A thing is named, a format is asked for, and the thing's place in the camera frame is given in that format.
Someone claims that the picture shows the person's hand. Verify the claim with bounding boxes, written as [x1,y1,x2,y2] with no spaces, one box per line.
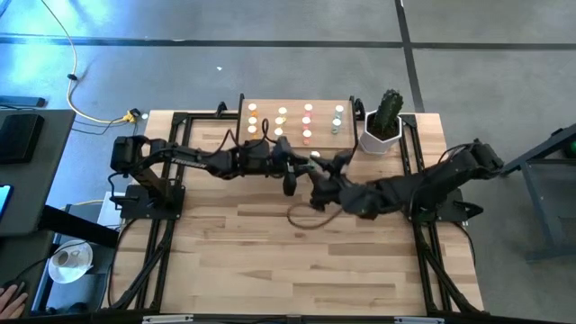
[0,283,30,320]

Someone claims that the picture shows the white plant pot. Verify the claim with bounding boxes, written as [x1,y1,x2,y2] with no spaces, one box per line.
[358,109,403,156]

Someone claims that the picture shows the black bar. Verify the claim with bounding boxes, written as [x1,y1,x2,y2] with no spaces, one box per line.
[38,204,121,249]

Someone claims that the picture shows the smartphone with lit screen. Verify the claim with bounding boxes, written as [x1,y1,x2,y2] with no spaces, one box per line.
[0,184,14,222]

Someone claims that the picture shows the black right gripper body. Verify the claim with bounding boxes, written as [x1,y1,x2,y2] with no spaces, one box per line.
[309,149,357,213]

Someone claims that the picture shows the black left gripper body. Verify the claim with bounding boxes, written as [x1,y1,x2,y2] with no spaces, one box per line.
[271,136,299,197]

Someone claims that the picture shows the grey metal table frame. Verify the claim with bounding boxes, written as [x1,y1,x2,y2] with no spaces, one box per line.
[494,121,576,266]

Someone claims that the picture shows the grey desk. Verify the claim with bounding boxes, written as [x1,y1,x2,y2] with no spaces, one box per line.
[0,109,77,239]

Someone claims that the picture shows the white paper sheet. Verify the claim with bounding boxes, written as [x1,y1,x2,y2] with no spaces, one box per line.
[95,191,126,228]

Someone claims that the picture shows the black computer mouse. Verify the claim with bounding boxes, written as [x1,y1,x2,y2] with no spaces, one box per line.
[2,278,29,298]

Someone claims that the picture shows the black box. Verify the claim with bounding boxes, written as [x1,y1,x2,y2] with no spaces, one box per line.
[0,112,46,165]

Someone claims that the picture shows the yellow cable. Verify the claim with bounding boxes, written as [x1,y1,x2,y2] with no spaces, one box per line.
[39,0,140,127]

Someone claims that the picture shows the dark flat device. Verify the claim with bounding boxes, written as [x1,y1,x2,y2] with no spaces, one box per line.
[0,94,48,110]

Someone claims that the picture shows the green cactus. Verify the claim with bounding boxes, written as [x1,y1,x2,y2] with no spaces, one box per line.
[373,88,404,136]

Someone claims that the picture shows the thin dark cable loop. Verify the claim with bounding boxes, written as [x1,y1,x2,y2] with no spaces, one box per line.
[286,202,347,231]

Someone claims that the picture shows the wooden shelf with black legs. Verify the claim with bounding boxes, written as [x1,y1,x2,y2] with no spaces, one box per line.
[234,93,366,167]

